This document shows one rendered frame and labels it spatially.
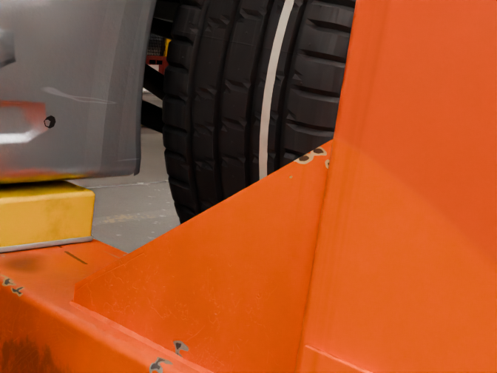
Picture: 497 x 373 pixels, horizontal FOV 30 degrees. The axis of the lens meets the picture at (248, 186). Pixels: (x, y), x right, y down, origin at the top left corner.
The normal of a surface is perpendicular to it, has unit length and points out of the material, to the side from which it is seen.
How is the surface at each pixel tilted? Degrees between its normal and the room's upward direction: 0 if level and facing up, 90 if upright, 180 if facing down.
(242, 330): 90
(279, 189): 90
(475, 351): 90
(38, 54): 90
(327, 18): 77
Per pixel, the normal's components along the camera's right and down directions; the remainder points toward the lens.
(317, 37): -0.62, -0.11
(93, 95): 0.74, 0.24
